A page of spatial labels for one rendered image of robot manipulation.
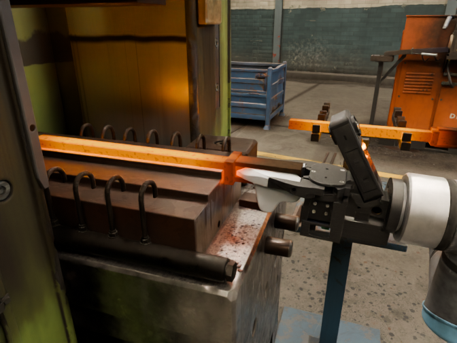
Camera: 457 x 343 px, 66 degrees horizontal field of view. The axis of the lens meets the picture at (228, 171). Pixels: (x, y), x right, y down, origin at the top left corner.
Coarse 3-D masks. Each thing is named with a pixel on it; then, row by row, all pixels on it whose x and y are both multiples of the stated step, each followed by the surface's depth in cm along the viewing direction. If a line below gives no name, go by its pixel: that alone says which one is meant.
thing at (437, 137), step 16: (288, 128) 94; (304, 128) 92; (320, 128) 91; (368, 128) 87; (384, 128) 86; (400, 128) 86; (432, 128) 84; (448, 128) 82; (432, 144) 83; (448, 144) 83
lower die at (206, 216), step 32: (64, 160) 56; (96, 160) 54; (128, 160) 53; (64, 192) 47; (96, 192) 47; (128, 192) 47; (160, 192) 46; (192, 192) 45; (224, 192) 51; (64, 224) 48; (96, 224) 46; (128, 224) 44; (160, 224) 43; (192, 224) 41
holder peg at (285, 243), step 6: (270, 240) 54; (276, 240) 54; (282, 240) 54; (288, 240) 54; (270, 246) 54; (276, 246) 53; (282, 246) 53; (288, 246) 53; (270, 252) 54; (276, 252) 54; (282, 252) 53; (288, 252) 53
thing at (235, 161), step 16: (48, 144) 58; (64, 144) 57; (80, 144) 56; (96, 144) 56; (112, 144) 56; (128, 144) 56; (160, 160) 52; (176, 160) 52; (192, 160) 51; (208, 160) 50; (224, 160) 50; (240, 160) 49; (256, 160) 49; (272, 160) 50; (224, 176) 49
